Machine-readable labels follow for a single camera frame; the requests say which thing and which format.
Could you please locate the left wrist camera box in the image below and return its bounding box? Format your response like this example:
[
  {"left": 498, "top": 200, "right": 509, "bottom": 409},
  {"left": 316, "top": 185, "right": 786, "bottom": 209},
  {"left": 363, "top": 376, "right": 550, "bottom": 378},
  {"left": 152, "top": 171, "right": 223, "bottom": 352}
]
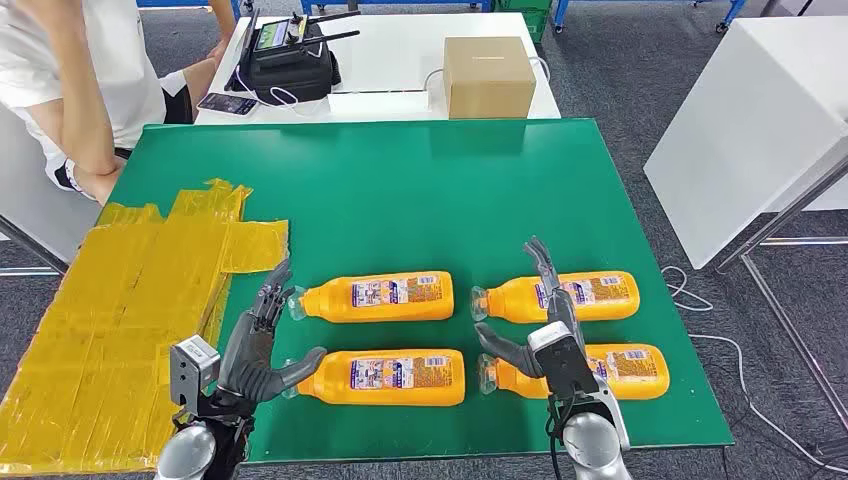
[{"left": 169, "top": 335, "right": 222, "bottom": 415}]

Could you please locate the person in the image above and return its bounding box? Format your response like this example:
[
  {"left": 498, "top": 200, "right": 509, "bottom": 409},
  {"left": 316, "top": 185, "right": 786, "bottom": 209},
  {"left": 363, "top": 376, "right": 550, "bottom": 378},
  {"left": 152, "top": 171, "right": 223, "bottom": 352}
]
[{"left": 0, "top": 0, "right": 238, "bottom": 207}]

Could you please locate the white side table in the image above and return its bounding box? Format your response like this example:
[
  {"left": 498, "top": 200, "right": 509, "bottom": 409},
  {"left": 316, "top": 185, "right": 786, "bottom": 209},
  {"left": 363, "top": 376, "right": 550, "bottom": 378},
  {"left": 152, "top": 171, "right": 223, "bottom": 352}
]
[{"left": 0, "top": 102, "right": 102, "bottom": 276}]

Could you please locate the yellow taped cardboard sheet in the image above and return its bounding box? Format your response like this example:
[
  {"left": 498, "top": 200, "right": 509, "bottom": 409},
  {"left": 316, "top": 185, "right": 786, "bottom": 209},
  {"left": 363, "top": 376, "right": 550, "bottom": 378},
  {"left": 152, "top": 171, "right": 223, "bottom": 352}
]
[{"left": 0, "top": 177, "right": 291, "bottom": 478}]

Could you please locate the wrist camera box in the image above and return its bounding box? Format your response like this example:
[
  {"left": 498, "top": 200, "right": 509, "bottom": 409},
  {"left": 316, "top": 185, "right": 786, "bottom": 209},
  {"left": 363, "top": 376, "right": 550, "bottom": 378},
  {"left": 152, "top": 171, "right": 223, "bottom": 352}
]
[
  {"left": 527, "top": 320, "right": 602, "bottom": 400},
  {"left": 169, "top": 335, "right": 222, "bottom": 415}
]

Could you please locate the white table with metal legs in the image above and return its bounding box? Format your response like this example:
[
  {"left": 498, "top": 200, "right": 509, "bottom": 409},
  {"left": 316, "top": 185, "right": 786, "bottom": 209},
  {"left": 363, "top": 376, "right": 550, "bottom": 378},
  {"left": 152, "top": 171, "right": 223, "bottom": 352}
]
[{"left": 642, "top": 16, "right": 848, "bottom": 435}]

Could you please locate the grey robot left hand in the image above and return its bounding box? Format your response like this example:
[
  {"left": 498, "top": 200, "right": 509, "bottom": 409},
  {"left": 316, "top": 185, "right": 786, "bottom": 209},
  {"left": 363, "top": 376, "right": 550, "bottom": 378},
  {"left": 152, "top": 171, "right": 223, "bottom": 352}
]
[{"left": 215, "top": 258, "right": 328, "bottom": 405}]

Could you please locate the black carry bag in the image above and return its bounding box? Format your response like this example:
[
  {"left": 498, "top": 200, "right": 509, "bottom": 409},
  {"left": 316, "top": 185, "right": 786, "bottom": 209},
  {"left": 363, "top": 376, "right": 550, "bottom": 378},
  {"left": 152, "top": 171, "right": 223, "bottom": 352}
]
[{"left": 225, "top": 23, "right": 342, "bottom": 106}]

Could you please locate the green plastic crate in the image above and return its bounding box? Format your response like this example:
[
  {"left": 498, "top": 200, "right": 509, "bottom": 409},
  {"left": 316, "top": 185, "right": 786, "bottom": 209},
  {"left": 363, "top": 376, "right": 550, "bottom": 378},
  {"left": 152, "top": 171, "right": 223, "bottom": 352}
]
[{"left": 495, "top": 0, "right": 554, "bottom": 44}]

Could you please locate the black smartphone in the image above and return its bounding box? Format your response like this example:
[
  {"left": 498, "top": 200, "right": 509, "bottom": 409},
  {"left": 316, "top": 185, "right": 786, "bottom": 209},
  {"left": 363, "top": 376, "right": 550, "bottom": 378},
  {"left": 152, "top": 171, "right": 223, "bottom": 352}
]
[{"left": 196, "top": 91, "right": 260, "bottom": 118}]

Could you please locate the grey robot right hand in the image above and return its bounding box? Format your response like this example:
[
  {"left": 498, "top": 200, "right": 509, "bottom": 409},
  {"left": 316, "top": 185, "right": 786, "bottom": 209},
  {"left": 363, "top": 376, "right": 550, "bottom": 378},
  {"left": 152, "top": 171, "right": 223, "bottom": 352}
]
[{"left": 474, "top": 236, "right": 588, "bottom": 380}]

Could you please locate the blue metal rack frame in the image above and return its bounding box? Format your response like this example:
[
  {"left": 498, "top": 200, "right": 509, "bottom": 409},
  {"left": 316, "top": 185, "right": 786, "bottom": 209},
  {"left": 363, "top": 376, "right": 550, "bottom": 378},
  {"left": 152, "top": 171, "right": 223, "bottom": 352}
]
[
  {"left": 551, "top": 0, "right": 749, "bottom": 34},
  {"left": 299, "top": 0, "right": 495, "bottom": 16},
  {"left": 135, "top": 0, "right": 243, "bottom": 21}
]

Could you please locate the thin white cable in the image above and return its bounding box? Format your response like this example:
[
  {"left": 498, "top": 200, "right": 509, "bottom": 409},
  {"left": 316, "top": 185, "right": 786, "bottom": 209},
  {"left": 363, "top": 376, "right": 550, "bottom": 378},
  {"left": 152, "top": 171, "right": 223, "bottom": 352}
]
[
  {"left": 231, "top": 39, "right": 333, "bottom": 117},
  {"left": 422, "top": 55, "right": 552, "bottom": 111}
]

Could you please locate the white floor cable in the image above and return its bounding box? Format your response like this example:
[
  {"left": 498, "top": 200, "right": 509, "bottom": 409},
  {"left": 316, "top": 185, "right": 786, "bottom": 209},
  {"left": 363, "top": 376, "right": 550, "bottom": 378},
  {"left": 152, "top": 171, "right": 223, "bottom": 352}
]
[{"left": 660, "top": 264, "right": 848, "bottom": 475}]

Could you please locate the black remote controller with screen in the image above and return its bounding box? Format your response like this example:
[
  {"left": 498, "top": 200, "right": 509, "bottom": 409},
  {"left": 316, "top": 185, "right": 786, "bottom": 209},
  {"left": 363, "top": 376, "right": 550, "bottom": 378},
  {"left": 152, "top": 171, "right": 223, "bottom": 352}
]
[{"left": 248, "top": 9, "right": 362, "bottom": 68}]

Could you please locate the orange detergent bottle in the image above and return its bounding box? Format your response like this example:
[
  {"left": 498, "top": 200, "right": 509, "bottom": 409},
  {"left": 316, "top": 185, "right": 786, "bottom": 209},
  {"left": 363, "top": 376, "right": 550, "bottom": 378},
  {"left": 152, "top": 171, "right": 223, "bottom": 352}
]
[
  {"left": 281, "top": 348, "right": 467, "bottom": 408},
  {"left": 288, "top": 270, "right": 456, "bottom": 325},
  {"left": 476, "top": 343, "right": 672, "bottom": 402},
  {"left": 470, "top": 270, "right": 642, "bottom": 325}
]

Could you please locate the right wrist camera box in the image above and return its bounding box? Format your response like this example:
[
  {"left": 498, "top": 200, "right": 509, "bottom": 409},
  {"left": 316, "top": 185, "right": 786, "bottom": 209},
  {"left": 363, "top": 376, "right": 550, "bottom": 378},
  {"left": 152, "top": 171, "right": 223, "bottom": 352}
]
[{"left": 527, "top": 320, "right": 602, "bottom": 400}]

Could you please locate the brown cardboard box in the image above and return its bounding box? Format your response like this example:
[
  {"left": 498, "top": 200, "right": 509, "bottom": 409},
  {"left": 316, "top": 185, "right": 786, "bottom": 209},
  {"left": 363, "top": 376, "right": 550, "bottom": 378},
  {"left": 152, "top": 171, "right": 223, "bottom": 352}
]
[{"left": 442, "top": 36, "right": 538, "bottom": 121}]

